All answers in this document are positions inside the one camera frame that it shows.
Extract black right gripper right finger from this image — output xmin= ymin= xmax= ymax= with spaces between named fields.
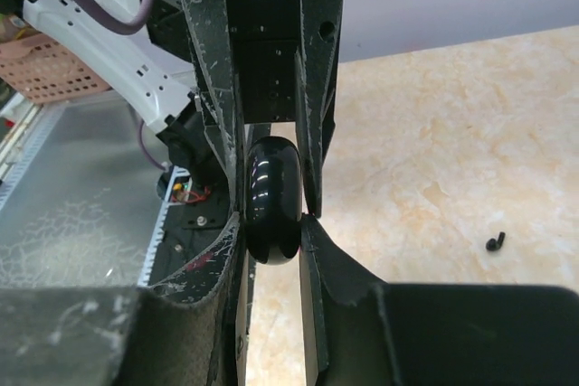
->
xmin=299 ymin=215 xmax=578 ymax=385

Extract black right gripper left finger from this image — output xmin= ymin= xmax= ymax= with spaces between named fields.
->
xmin=1 ymin=213 xmax=240 ymax=385

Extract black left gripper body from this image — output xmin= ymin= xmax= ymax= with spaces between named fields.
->
xmin=226 ymin=0 xmax=299 ymax=124

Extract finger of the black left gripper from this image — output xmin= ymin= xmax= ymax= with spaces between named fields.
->
xmin=295 ymin=0 xmax=343 ymax=217
xmin=181 ymin=0 xmax=240 ymax=213

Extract black earbud charging case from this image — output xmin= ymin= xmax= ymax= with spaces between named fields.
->
xmin=244 ymin=136 xmax=302 ymax=265

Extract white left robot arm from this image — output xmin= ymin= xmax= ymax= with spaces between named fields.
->
xmin=1 ymin=0 xmax=343 ymax=216

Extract pink plastic basket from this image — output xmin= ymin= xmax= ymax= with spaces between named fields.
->
xmin=1 ymin=33 xmax=109 ymax=104

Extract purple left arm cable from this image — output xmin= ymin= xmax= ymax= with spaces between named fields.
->
xmin=34 ymin=0 xmax=176 ymax=173

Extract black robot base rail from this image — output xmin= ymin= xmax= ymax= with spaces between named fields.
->
xmin=148 ymin=176 xmax=230 ymax=287

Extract white cable duct strip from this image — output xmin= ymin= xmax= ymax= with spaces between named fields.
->
xmin=138 ymin=166 xmax=189 ymax=287

